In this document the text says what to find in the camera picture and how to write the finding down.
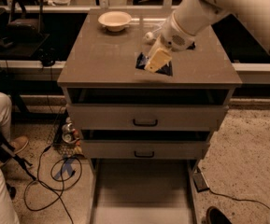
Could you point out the blue rxbar blueberry bar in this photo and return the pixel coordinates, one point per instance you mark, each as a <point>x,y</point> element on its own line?
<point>141,62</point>

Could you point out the dark brown snack bar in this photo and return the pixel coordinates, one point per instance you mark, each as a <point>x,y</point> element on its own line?
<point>192,46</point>

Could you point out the black floor power box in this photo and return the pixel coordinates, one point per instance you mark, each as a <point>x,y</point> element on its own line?
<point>200,182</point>

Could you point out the middle grey drawer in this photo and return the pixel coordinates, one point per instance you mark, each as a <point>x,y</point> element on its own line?
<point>144,150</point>

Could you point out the brown shoe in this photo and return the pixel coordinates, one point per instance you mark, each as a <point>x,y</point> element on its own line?
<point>19,144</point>

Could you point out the blue tape cross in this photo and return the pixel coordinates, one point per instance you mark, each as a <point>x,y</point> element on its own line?
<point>64,169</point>

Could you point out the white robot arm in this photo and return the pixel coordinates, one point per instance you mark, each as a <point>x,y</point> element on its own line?
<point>192,16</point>

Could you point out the grey drawer cabinet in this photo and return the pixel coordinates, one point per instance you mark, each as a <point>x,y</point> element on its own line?
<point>100,70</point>

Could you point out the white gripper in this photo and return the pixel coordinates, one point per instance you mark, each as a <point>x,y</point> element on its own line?
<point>174,34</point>

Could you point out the white bowl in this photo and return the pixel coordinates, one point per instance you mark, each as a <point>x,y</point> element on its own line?
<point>115,21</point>

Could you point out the top grey drawer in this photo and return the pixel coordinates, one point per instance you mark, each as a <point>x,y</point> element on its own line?
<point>147,117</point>

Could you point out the clear plastic water bottle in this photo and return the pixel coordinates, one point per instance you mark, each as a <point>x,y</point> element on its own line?
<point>149,37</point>

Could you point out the dark shoe bottom right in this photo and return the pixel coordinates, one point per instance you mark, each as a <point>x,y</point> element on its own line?
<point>215,216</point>

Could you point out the black bag on shelf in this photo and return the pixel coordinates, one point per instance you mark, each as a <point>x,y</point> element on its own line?
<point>24,29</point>

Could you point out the cans in wire basket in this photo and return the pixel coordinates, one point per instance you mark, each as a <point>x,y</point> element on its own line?
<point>69,132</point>

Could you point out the open bottom grey drawer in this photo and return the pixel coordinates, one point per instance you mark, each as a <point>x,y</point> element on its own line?
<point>143,192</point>

